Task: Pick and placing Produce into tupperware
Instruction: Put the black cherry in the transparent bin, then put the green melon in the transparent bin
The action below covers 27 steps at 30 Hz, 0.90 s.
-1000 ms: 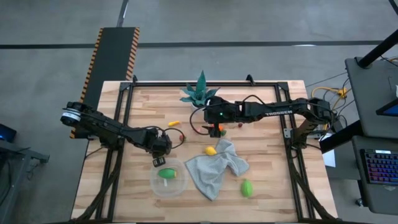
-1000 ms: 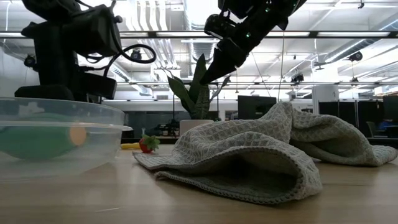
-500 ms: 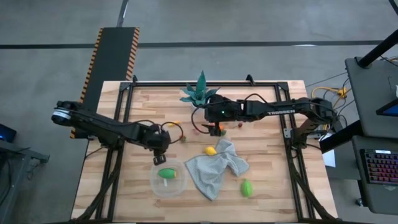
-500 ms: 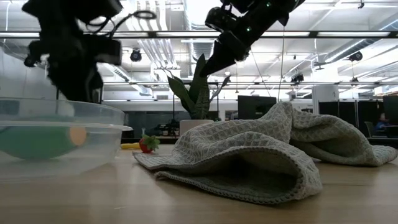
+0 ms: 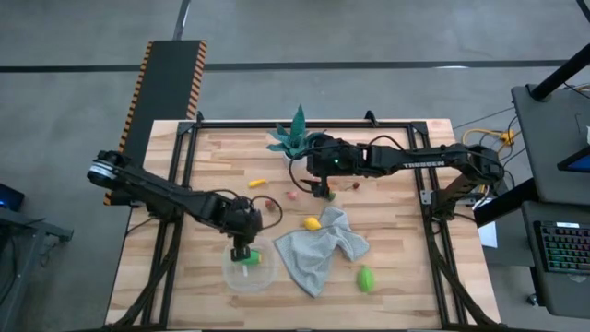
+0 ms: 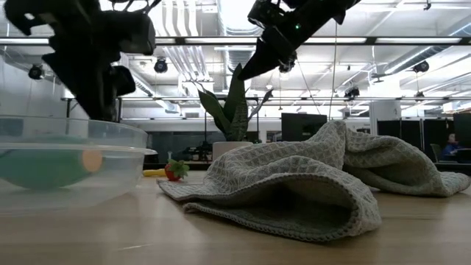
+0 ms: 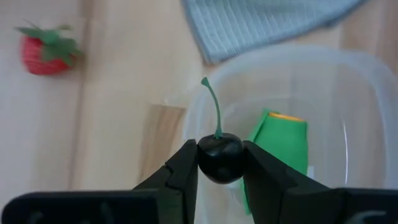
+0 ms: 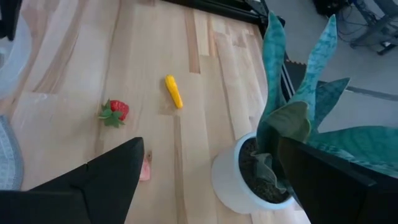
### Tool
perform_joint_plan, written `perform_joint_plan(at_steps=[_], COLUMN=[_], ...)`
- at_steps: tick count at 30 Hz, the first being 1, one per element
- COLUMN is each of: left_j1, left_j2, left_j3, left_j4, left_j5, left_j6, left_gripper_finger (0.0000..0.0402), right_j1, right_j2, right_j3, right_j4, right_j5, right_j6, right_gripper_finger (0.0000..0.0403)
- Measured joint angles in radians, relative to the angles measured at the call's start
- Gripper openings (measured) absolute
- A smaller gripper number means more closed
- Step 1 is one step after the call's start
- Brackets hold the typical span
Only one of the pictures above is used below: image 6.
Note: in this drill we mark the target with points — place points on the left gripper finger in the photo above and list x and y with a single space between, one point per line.
123 81
84 84

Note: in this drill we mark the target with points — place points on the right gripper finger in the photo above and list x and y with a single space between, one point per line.
263 60

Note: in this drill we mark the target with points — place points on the orange round toy produce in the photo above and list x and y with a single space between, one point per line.
92 160

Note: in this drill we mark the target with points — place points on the large green toy produce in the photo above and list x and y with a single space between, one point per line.
40 165

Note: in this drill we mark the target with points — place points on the yellow toy banana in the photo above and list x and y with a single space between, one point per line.
154 173

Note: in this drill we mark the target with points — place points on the red toy strawberry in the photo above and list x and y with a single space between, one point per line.
173 173

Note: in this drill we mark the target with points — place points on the clear plastic tupperware container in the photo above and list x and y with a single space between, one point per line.
73 191

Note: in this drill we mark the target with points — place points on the dark cabinet on stand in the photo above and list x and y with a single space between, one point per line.
119 109

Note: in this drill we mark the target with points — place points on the green snake plant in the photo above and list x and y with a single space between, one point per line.
233 110

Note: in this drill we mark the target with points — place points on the black computer monitor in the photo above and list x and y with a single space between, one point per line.
303 127

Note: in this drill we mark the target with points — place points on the white plant pot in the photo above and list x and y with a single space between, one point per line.
228 149

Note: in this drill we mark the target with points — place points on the dark equipment on desk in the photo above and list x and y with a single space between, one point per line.
198 151

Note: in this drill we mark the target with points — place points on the grey waffle-weave towel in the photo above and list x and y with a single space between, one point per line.
279 184

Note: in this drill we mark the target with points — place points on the white square pillar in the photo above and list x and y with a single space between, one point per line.
384 116

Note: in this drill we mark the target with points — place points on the black office partition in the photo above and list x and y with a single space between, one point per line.
412 134

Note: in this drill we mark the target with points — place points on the person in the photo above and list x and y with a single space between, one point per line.
450 147

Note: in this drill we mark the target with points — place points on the black ceiling camera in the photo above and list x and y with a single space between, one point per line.
160 66
421 66
289 68
35 72
352 92

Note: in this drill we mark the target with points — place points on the thin horizontal metal rail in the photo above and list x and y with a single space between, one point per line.
294 98

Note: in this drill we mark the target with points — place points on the silver ceiling air duct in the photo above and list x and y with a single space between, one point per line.
235 18

